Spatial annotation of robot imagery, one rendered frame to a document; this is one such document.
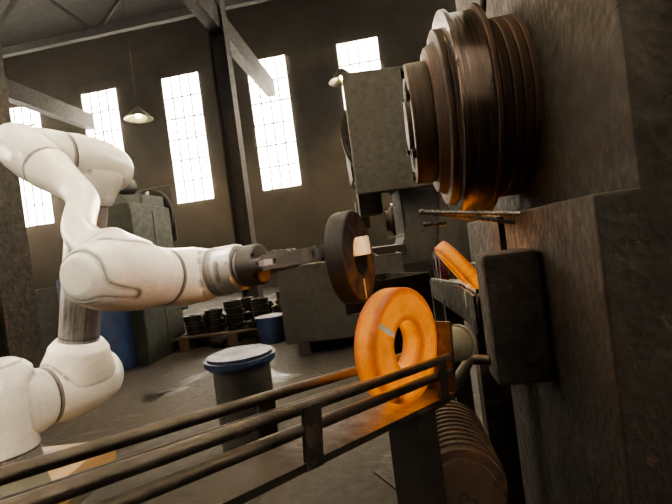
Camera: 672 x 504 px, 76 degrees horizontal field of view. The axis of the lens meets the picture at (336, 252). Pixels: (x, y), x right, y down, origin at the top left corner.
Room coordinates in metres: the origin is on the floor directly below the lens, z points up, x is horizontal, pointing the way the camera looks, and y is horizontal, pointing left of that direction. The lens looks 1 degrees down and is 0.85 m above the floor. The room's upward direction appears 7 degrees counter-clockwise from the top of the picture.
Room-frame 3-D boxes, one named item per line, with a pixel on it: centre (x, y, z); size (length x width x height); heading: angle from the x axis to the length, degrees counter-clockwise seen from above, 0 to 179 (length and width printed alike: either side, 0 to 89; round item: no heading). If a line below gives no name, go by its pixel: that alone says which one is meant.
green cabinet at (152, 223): (4.28, 1.97, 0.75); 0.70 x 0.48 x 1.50; 172
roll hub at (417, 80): (1.04, -0.24, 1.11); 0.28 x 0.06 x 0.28; 172
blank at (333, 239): (0.71, -0.02, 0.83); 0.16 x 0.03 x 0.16; 159
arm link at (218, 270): (0.79, 0.20, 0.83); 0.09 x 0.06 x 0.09; 161
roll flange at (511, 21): (1.01, -0.41, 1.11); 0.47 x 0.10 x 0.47; 172
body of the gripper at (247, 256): (0.76, 0.13, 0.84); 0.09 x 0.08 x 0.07; 71
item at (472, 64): (1.03, -0.33, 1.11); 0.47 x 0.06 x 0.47; 172
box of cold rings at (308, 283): (3.84, -0.04, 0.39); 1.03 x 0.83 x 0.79; 86
